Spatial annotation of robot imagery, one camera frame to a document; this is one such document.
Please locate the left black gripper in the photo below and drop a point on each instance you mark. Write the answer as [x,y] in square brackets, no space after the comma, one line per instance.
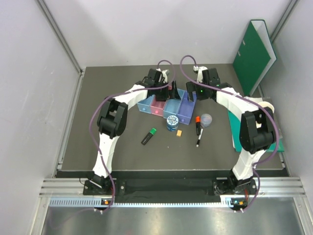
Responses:
[174,94]

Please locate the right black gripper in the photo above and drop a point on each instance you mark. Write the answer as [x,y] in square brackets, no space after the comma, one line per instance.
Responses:
[190,88]

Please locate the teal blue drawer box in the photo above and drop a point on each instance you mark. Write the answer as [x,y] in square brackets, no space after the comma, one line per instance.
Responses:
[172,105]

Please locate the pink drawer box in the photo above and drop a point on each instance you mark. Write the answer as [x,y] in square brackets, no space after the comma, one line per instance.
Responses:
[157,107]

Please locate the purple drawer box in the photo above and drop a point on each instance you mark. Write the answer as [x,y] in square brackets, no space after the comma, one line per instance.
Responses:
[186,109]

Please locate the blue paint jar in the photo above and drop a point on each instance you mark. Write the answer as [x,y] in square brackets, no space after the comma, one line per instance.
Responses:
[172,123]

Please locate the orange cap black highlighter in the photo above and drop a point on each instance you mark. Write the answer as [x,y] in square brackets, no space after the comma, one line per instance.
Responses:
[198,125]

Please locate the green cap black highlighter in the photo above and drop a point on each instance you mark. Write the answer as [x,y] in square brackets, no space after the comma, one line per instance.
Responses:
[148,136]

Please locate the black cap white marker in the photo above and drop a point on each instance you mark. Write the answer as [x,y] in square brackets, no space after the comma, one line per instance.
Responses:
[199,138]

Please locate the light blue drawer box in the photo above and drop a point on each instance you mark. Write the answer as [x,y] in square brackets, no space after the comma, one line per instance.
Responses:
[145,105]

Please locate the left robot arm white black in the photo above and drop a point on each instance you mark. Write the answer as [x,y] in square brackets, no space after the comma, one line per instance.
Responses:
[112,120]

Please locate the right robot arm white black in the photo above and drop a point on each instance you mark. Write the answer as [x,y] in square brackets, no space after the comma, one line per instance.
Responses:
[256,134]

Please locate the green flat folder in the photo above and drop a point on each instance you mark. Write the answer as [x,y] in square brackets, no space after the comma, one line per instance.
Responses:
[235,130]

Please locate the beige paper cup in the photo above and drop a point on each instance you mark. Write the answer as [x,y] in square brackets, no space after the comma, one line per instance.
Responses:
[265,104]

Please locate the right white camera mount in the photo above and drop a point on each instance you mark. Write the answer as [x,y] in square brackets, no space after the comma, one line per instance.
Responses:
[199,71]

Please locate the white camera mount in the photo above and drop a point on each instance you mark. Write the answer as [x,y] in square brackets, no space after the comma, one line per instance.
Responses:
[199,71]
[164,77]

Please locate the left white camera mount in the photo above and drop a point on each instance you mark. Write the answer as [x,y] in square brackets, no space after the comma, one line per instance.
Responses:
[164,77]

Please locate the green ring binder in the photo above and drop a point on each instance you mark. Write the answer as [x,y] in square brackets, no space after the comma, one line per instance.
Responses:
[254,57]

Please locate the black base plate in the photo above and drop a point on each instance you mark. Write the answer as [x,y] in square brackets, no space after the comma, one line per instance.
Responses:
[176,190]

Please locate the aluminium frame rail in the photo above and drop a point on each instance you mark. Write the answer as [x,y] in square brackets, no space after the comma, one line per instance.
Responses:
[69,193]

